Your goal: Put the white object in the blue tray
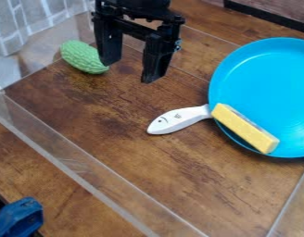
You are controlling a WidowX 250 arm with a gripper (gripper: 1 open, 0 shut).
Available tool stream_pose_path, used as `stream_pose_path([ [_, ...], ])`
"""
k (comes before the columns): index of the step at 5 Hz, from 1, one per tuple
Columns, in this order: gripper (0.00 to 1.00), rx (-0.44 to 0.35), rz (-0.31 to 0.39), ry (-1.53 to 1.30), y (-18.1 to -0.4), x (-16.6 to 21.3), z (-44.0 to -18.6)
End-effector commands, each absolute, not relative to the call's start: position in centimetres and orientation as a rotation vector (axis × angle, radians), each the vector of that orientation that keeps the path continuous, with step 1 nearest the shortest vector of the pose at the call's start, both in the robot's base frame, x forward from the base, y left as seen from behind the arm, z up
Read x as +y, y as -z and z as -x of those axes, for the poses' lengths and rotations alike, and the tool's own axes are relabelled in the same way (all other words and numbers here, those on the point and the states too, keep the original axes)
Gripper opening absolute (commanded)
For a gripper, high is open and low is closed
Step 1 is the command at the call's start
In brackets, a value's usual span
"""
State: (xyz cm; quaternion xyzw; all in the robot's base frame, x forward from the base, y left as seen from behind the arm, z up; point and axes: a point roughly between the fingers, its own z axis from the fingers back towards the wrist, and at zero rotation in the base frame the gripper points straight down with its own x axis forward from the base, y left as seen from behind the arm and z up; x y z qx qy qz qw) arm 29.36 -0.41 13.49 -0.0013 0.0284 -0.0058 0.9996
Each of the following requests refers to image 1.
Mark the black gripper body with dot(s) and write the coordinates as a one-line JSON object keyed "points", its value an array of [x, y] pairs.
{"points": [[137, 17]]}

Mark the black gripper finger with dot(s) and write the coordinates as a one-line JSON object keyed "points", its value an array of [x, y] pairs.
{"points": [[161, 44], [107, 37]]}

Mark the green bumpy toy gourd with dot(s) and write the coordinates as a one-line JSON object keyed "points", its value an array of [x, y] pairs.
{"points": [[81, 57]]}

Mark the grey checked curtain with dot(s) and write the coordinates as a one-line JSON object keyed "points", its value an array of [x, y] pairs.
{"points": [[23, 17]]}

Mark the blue round plate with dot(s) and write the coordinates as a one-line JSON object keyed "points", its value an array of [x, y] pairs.
{"points": [[258, 80]]}

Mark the yellow rectangular block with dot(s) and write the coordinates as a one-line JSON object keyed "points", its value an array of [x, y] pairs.
{"points": [[257, 137]]}

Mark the clear acrylic back wall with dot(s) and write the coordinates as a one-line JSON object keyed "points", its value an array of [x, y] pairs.
{"points": [[41, 49]]}

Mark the clear acrylic wall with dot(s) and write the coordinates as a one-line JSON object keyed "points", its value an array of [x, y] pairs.
{"points": [[152, 218], [288, 224], [41, 49]]}

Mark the clear acrylic front wall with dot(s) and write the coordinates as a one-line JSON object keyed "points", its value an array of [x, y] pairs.
{"points": [[152, 218]]}

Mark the clear acrylic right wall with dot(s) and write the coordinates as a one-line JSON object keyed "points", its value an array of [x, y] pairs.
{"points": [[288, 224]]}

